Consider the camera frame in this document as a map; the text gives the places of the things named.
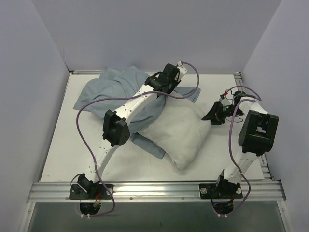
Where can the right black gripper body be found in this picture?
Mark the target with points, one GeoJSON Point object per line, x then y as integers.
{"type": "Point", "coordinates": [217, 112]}

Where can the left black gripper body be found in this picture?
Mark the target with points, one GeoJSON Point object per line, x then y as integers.
{"type": "Point", "coordinates": [169, 87]}

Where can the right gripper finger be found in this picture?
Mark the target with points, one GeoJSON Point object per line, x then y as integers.
{"type": "Point", "coordinates": [217, 120]}
{"type": "Point", "coordinates": [211, 115]}

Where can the white pillow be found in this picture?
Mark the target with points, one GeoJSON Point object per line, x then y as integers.
{"type": "Point", "coordinates": [179, 131]}

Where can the blue-grey pillowcase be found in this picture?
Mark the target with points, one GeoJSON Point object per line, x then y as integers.
{"type": "Point", "coordinates": [118, 84]}

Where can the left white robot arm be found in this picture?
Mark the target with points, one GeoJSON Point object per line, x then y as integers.
{"type": "Point", "coordinates": [116, 123]}

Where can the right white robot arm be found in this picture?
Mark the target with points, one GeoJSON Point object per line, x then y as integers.
{"type": "Point", "coordinates": [225, 177]}

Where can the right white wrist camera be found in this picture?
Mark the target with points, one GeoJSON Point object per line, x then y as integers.
{"type": "Point", "coordinates": [224, 100]}

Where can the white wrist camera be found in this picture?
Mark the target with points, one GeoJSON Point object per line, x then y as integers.
{"type": "Point", "coordinates": [182, 69]}
{"type": "Point", "coordinates": [224, 100]}

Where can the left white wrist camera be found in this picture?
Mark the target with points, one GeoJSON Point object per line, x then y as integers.
{"type": "Point", "coordinates": [182, 69]}

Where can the aluminium back rail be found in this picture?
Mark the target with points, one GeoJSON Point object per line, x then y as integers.
{"type": "Point", "coordinates": [98, 72]}

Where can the aluminium rail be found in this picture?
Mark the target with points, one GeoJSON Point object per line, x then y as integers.
{"type": "Point", "coordinates": [253, 91]}
{"type": "Point", "coordinates": [54, 192]}
{"type": "Point", "coordinates": [98, 72]}

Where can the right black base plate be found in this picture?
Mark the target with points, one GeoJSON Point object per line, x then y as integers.
{"type": "Point", "coordinates": [205, 191]}

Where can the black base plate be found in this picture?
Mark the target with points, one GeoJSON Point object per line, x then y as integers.
{"type": "Point", "coordinates": [106, 191]}
{"type": "Point", "coordinates": [205, 191]}

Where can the aluminium right side rail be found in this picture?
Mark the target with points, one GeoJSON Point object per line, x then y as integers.
{"type": "Point", "coordinates": [253, 91]}

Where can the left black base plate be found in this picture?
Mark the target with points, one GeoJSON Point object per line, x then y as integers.
{"type": "Point", "coordinates": [106, 191]}

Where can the aluminium front rail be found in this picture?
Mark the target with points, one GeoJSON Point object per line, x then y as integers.
{"type": "Point", "coordinates": [54, 192]}

